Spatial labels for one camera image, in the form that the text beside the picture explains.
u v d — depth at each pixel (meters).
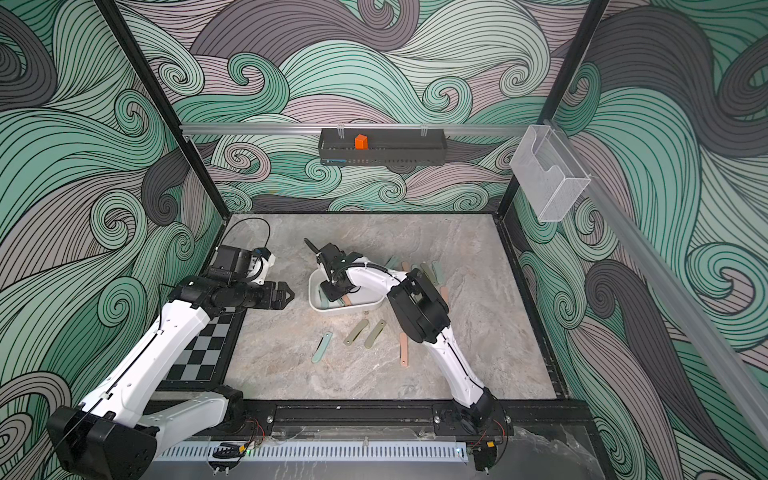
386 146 0.95
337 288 0.86
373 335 0.88
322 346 0.85
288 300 0.74
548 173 0.76
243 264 0.61
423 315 0.58
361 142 0.90
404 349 0.85
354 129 0.90
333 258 0.79
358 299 0.90
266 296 0.67
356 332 0.88
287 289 0.71
